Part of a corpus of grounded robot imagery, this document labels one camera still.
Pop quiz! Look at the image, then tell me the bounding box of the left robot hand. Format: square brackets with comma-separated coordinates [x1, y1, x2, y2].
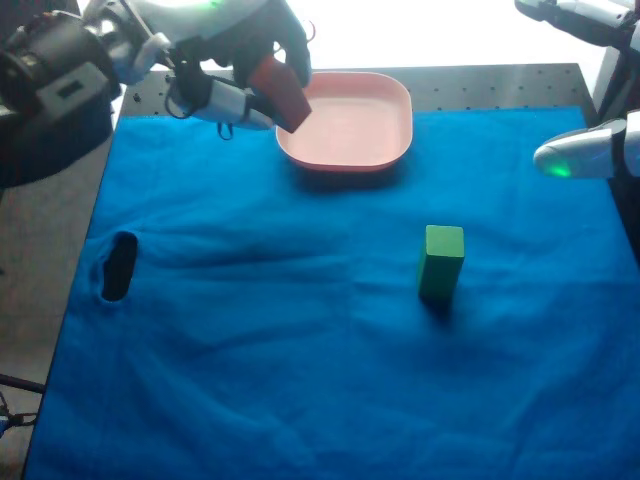
[122, 0, 314, 132]

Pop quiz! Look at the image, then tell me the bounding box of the green rectangular block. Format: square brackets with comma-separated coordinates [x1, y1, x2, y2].
[417, 224, 466, 304]

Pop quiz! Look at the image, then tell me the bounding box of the red plastic bowl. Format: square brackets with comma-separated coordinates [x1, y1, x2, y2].
[275, 71, 415, 176]

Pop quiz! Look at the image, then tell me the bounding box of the blue cloth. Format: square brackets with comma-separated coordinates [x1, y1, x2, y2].
[24, 107, 640, 480]

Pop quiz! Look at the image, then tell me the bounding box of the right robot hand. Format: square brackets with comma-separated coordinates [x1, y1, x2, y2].
[513, 0, 640, 52]

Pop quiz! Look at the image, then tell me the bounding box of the black cable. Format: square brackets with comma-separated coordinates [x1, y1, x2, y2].
[0, 372, 47, 394]

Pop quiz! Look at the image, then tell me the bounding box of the red block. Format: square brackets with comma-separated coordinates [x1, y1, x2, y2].
[249, 54, 314, 134]

